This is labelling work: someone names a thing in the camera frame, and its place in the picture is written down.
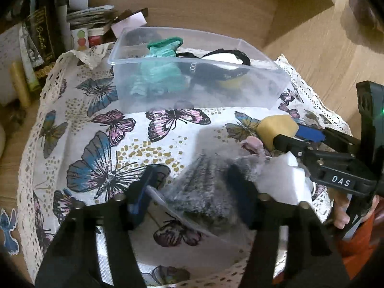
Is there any butterfly printed lace cloth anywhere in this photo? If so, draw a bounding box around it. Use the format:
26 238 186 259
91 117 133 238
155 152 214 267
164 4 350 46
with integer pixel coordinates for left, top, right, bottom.
17 43 354 288

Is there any green knitted cloth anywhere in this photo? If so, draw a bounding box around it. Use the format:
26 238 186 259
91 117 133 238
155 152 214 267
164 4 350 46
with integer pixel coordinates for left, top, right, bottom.
130 37 189 97

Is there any grey fuzzy cloth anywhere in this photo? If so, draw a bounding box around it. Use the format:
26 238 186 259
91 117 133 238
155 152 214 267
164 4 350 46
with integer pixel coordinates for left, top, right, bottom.
163 148 263 237

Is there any blue cartoon sticker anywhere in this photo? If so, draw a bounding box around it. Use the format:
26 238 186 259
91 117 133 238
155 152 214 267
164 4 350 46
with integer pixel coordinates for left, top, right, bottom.
0 208 20 256

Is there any white notebook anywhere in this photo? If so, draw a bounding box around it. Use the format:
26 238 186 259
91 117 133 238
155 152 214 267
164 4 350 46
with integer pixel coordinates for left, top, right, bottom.
0 24 26 104

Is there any stack of booklets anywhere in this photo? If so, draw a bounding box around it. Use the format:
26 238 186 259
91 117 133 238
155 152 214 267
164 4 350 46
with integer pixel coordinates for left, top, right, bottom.
65 4 119 32

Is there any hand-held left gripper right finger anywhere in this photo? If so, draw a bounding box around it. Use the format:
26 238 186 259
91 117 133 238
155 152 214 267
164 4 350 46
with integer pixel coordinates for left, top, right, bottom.
226 163 356 288

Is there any yellow candle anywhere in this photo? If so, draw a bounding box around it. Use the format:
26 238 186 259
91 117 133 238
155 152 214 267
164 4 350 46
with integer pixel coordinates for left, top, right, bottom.
10 61 32 109

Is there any clear plastic bag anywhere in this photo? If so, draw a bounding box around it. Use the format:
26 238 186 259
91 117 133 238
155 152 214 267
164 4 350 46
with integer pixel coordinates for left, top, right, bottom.
146 186 251 248

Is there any pink paper note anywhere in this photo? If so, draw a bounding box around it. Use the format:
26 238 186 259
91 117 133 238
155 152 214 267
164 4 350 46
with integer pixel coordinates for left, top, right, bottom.
110 11 148 38

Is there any dark glass bottle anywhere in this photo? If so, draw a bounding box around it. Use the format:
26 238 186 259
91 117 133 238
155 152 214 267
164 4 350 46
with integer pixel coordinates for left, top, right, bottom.
22 4 65 80

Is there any yellow sponge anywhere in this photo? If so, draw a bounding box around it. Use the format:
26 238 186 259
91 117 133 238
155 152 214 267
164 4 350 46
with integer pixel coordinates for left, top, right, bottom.
256 115 300 151

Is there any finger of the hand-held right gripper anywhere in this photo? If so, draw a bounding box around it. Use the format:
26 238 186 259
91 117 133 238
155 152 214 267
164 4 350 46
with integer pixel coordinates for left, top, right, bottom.
295 124 362 149
272 133 320 160

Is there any black white yellow sock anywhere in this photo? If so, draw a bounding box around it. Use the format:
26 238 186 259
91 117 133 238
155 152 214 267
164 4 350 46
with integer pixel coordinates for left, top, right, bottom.
177 49 252 94

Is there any card with coloured circles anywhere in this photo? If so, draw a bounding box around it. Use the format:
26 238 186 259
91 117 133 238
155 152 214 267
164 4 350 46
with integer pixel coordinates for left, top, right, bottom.
71 27 91 51

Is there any dark grey soft item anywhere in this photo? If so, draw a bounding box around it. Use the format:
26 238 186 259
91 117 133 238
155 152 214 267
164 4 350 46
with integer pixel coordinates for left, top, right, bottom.
124 29 164 47

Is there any person's right hand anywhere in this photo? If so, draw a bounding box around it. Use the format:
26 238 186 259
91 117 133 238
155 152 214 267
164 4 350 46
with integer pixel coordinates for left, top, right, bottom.
332 190 379 230

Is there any dark round object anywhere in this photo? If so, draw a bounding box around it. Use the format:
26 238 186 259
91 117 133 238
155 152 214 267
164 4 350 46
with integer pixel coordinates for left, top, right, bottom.
349 0 384 35

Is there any pink soft toy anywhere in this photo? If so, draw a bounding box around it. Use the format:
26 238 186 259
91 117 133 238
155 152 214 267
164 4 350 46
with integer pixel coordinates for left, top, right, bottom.
241 136 271 165

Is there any clear plastic container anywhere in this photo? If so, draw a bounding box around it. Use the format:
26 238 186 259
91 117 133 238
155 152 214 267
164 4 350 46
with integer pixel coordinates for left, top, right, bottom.
107 26 292 114

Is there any white cloth item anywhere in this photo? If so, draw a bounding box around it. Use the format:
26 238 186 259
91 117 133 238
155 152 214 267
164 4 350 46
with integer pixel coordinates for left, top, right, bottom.
257 151 315 205

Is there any person's right forearm orange sleeve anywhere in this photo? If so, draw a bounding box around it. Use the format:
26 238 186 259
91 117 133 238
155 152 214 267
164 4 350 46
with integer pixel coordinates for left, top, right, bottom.
338 204 384 257

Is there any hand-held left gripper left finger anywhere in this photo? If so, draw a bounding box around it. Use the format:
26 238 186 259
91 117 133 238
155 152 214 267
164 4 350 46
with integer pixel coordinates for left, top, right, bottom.
34 165 165 288

